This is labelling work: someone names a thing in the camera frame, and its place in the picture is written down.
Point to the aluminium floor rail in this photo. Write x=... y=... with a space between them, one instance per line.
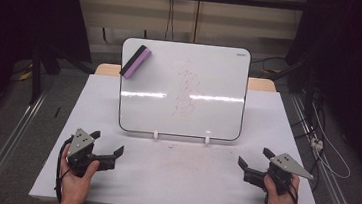
x=7 y=145
x=334 y=190

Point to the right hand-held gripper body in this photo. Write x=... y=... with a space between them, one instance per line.
x=287 y=164

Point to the small black floor object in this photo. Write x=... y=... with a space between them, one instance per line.
x=57 y=111

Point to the dark curtain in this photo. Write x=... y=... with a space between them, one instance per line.
x=360 y=65
x=16 y=16

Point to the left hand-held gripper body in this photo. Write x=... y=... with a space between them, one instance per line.
x=79 y=142

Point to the wooden table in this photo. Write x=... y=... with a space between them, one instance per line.
x=106 y=69

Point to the black metal stand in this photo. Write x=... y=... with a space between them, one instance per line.
x=36 y=78
x=310 y=91

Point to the person's left hand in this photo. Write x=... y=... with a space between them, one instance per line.
x=73 y=188

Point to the brown wall pipe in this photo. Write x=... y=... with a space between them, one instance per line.
x=197 y=13

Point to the white whiteboard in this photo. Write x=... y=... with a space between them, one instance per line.
x=211 y=78

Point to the white whiteboard stand clip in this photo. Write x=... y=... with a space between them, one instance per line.
x=155 y=135
x=207 y=140

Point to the purple and black eraser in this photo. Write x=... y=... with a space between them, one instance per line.
x=136 y=61

